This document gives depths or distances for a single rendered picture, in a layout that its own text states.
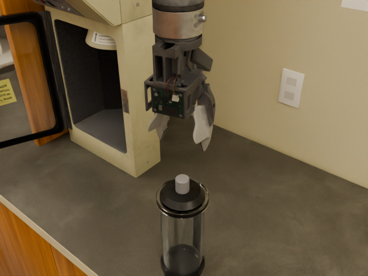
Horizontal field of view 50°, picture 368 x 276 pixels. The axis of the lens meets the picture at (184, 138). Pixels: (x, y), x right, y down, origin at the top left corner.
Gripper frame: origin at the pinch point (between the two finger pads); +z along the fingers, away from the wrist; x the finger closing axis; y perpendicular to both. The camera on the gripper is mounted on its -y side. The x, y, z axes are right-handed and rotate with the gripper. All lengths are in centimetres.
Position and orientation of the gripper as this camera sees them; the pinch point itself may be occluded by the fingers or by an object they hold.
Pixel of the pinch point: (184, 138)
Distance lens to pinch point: 71.3
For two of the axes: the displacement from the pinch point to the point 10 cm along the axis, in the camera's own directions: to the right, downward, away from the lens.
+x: 9.1, 2.3, -3.4
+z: 0.0, 8.3, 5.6
